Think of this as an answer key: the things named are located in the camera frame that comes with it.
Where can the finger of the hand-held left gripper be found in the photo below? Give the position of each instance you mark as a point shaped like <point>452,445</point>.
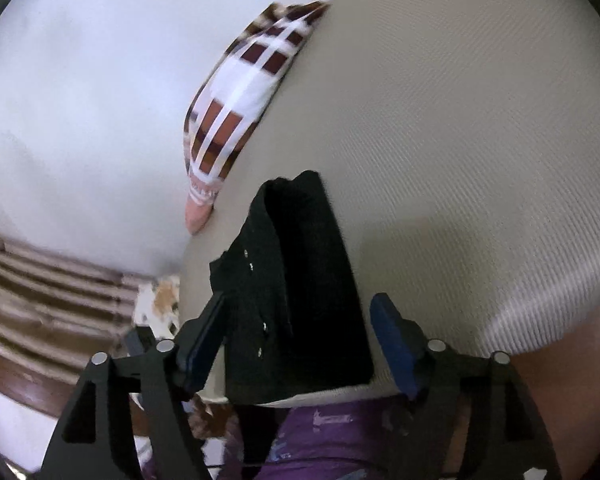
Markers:
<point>139,341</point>

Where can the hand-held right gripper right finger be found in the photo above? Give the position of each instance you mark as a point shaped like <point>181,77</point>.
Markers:
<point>392,335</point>

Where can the beige slatted headboard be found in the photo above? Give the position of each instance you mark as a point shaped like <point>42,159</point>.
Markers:
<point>40,280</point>

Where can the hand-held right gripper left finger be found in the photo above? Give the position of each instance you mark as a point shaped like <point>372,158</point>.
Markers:
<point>205,342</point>

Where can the black pants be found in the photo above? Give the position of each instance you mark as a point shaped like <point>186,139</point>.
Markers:
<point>305,285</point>

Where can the beige woven bed mat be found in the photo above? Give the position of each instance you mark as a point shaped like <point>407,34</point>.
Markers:
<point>455,160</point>

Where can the brown wooden bed frame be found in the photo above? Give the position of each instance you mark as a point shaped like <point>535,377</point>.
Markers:
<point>30,380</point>

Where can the checkered brown white pillow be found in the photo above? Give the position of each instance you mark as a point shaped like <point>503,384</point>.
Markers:
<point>240,90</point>

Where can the person's purple patterned clothing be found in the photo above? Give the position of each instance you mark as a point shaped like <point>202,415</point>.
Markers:
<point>330,435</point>

